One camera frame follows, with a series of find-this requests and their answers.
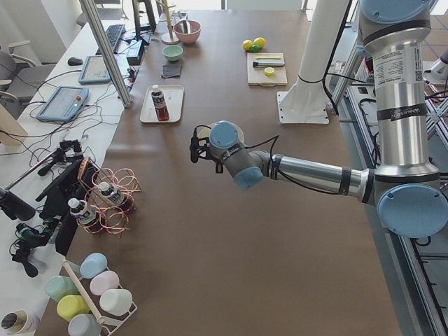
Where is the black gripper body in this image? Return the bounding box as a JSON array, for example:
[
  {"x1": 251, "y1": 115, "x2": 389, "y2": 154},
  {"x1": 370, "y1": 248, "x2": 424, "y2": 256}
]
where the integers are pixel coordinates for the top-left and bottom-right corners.
[{"x1": 194, "y1": 136, "x2": 211, "y2": 162}]

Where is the white round plate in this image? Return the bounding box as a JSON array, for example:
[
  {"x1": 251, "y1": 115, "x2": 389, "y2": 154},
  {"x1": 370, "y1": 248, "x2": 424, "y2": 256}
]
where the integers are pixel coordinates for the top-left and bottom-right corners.
[{"x1": 197, "y1": 122, "x2": 244, "y2": 142}]

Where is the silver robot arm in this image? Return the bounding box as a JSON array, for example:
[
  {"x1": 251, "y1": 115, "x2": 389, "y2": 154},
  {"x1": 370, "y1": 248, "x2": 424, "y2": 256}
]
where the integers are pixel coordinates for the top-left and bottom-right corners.
[{"x1": 190, "y1": 1, "x2": 447, "y2": 238}]

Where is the cream rabbit tray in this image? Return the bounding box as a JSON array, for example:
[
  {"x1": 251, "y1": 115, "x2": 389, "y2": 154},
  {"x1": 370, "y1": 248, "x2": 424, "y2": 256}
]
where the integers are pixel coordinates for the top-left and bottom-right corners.
[{"x1": 140, "y1": 85, "x2": 184, "y2": 123}]

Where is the dark tea bottle on tray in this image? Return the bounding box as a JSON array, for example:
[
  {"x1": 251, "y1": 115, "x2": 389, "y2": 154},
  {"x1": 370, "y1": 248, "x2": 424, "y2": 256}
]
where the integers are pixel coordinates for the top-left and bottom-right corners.
[{"x1": 151, "y1": 85, "x2": 169, "y2": 121}]

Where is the grey folded cloth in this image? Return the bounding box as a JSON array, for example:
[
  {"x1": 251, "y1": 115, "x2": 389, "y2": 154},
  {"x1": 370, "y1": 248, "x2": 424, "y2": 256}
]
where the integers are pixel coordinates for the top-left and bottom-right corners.
[{"x1": 161, "y1": 64, "x2": 182, "y2": 78}]

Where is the tea bottle in rack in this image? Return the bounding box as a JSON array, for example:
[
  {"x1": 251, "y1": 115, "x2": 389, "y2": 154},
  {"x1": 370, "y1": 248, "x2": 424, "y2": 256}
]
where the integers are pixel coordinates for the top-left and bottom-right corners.
[
  {"x1": 67, "y1": 197, "x2": 104, "y2": 235},
  {"x1": 98, "y1": 181, "x2": 136, "y2": 214}
]

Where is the mint green bowl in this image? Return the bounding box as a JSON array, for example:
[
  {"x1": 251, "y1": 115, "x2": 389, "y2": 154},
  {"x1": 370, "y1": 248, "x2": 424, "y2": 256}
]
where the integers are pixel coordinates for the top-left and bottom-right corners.
[{"x1": 162, "y1": 45, "x2": 183, "y2": 62}]

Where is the steel cylindrical muddler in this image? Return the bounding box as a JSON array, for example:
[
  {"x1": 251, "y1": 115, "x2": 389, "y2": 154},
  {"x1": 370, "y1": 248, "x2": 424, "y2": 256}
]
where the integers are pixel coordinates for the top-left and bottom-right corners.
[{"x1": 252, "y1": 61, "x2": 285, "y2": 68}]

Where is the wooden cutting board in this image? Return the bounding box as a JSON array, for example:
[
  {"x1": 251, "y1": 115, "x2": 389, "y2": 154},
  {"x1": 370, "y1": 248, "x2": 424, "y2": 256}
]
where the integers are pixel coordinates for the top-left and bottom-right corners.
[{"x1": 246, "y1": 52, "x2": 288, "y2": 86}]

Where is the half lemon slice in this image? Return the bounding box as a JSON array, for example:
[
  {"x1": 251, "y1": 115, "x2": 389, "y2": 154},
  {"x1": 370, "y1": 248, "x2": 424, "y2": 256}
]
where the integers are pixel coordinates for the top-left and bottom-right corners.
[{"x1": 264, "y1": 67, "x2": 275, "y2": 77}]

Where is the yellow plastic knife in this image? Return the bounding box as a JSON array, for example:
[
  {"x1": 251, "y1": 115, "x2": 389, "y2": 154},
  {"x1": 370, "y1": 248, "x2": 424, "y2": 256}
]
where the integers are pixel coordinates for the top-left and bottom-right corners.
[{"x1": 255, "y1": 55, "x2": 281, "y2": 60}]

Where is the round wooden stand base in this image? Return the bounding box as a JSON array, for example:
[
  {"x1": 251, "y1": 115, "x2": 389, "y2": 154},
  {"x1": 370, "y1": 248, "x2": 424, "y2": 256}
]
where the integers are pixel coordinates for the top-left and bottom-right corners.
[{"x1": 161, "y1": 33, "x2": 179, "y2": 45}]

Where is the green lime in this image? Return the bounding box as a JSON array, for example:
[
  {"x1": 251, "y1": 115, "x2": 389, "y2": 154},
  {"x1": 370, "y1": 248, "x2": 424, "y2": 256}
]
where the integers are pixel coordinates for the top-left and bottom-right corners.
[{"x1": 251, "y1": 44, "x2": 260, "y2": 53}]

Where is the yellow lemon near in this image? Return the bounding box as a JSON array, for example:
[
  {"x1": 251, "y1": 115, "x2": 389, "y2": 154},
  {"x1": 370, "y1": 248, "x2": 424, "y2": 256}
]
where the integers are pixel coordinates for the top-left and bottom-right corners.
[{"x1": 242, "y1": 39, "x2": 253, "y2": 51}]

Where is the yellow lemon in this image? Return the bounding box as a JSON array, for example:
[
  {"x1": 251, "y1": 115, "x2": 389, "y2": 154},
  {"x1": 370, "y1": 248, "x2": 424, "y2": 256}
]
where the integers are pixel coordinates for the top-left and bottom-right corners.
[
  {"x1": 242, "y1": 39, "x2": 253, "y2": 51},
  {"x1": 253, "y1": 37, "x2": 266, "y2": 48}
]

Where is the pink ice bowl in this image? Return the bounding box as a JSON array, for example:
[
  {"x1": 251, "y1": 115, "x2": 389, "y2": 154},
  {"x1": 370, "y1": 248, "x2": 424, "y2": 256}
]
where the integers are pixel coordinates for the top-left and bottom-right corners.
[{"x1": 173, "y1": 20, "x2": 202, "y2": 44}]

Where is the yellow lemon far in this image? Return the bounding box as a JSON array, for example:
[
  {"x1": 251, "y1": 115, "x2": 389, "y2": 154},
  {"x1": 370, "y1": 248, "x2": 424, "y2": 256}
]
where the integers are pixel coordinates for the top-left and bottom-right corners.
[{"x1": 253, "y1": 37, "x2": 266, "y2": 48}]

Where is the blue teach pendant far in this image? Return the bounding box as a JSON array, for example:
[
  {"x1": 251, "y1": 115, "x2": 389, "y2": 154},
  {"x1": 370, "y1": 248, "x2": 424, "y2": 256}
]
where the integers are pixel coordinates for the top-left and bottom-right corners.
[{"x1": 78, "y1": 55, "x2": 111, "y2": 85}]

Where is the blue teach pendant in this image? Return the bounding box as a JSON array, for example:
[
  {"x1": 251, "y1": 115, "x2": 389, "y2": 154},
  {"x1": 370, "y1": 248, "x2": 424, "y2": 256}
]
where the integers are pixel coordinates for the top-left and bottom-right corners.
[
  {"x1": 36, "y1": 86, "x2": 89, "y2": 122},
  {"x1": 78, "y1": 55, "x2": 111, "y2": 85}
]

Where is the blue teach pendant near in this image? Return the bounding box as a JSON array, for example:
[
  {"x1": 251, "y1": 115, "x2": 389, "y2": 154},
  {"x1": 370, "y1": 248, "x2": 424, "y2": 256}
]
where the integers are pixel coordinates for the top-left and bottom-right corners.
[{"x1": 36, "y1": 86, "x2": 89, "y2": 122}]

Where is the black keyboard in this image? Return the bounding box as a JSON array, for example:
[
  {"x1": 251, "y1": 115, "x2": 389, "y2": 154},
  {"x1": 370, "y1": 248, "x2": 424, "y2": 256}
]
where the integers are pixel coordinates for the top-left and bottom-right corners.
[{"x1": 106, "y1": 24, "x2": 125, "y2": 54}]

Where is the pastel cup rack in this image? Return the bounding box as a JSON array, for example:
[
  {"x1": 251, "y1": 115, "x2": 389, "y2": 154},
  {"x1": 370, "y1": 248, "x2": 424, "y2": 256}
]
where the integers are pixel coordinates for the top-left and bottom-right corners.
[{"x1": 45, "y1": 253, "x2": 138, "y2": 335}]

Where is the copper wire bottle rack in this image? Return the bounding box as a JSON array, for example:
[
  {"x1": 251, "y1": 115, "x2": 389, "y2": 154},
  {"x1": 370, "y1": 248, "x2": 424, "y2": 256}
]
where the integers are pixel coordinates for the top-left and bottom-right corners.
[{"x1": 77, "y1": 164, "x2": 141, "y2": 238}]

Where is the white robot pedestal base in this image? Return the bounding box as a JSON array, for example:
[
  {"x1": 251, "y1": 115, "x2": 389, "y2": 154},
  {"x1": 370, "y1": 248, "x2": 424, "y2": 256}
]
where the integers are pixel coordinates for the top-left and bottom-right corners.
[{"x1": 277, "y1": 0, "x2": 351, "y2": 124}]

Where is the aluminium frame post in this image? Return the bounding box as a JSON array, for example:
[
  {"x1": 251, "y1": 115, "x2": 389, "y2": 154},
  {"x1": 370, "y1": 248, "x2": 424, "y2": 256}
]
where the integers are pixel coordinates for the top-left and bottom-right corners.
[{"x1": 80, "y1": 0, "x2": 132, "y2": 108}]

